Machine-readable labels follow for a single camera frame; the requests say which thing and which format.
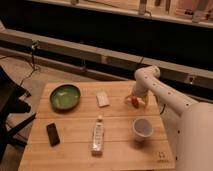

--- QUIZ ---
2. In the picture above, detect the clear plastic bottle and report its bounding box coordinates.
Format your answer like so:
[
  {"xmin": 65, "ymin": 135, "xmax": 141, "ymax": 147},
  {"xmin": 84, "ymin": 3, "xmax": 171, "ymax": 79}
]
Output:
[{"xmin": 91, "ymin": 115, "xmax": 105, "ymax": 155}]

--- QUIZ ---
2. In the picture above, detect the black chair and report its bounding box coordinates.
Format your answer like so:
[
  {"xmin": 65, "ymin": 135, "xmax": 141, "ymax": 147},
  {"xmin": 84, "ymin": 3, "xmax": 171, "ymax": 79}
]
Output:
[{"xmin": 0, "ymin": 65, "xmax": 35, "ymax": 163}]

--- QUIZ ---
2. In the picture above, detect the green ceramic bowl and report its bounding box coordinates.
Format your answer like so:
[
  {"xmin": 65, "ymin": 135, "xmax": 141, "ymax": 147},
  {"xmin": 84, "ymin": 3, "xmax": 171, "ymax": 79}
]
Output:
[{"xmin": 49, "ymin": 84, "xmax": 81, "ymax": 111}]

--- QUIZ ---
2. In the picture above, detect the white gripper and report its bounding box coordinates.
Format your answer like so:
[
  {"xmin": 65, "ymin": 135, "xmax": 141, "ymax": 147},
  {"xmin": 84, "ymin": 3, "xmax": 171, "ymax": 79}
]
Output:
[{"xmin": 124, "ymin": 85, "xmax": 148, "ymax": 107}]

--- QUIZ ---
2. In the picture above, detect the black cable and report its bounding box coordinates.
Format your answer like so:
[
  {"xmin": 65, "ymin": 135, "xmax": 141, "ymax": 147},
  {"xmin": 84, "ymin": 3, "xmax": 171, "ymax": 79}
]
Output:
[{"xmin": 0, "ymin": 41, "xmax": 43, "ymax": 88}]

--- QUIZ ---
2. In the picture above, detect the orange red pepper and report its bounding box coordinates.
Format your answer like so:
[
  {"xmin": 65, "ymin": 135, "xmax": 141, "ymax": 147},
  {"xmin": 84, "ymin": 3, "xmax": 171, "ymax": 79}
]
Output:
[{"xmin": 131, "ymin": 97, "xmax": 139, "ymax": 108}]

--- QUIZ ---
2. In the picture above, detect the white folded cloth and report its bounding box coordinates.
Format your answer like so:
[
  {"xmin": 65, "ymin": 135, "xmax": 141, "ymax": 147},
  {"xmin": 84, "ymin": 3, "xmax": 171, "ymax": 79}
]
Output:
[{"xmin": 96, "ymin": 91, "xmax": 110, "ymax": 107}]

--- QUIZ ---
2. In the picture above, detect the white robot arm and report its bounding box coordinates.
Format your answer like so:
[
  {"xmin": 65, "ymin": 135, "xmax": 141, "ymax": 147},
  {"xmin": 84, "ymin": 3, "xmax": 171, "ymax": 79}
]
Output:
[{"xmin": 129, "ymin": 66, "xmax": 213, "ymax": 171}]

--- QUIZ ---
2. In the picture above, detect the black smartphone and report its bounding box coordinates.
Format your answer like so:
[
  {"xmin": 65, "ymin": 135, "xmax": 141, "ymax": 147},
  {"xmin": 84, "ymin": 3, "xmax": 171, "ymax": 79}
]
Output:
[{"xmin": 46, "ymin": 123, "xmax": 60, "ymax": 146}]

